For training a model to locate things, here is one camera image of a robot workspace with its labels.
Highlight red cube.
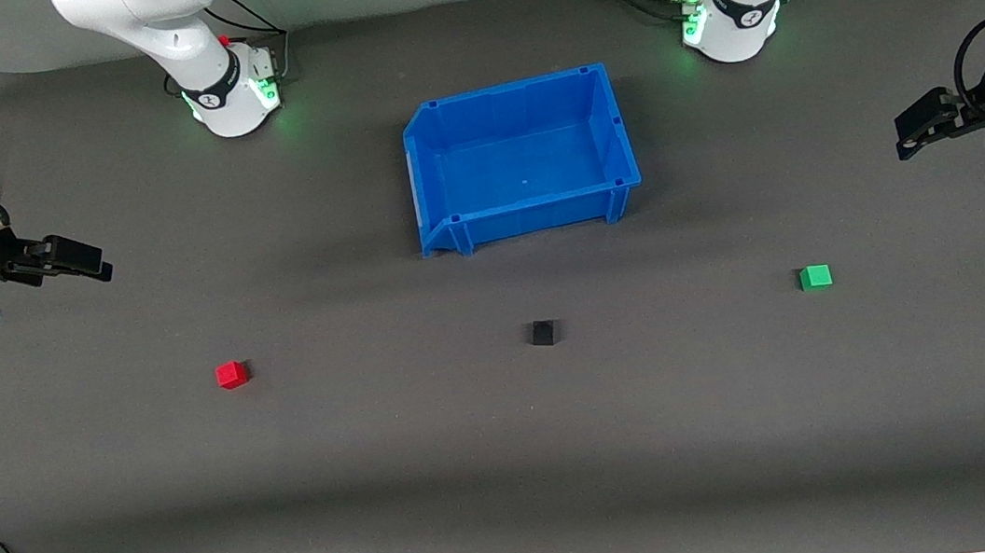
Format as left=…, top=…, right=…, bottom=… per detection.
left=214, top=358, right=251, bottom=392

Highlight black right arm base cables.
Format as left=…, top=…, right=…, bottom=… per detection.
left=153, top=0, right=297, bottom=100

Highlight blue plastic storage bin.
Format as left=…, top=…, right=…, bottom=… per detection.
left=396, top=59, right=648, bottom=261

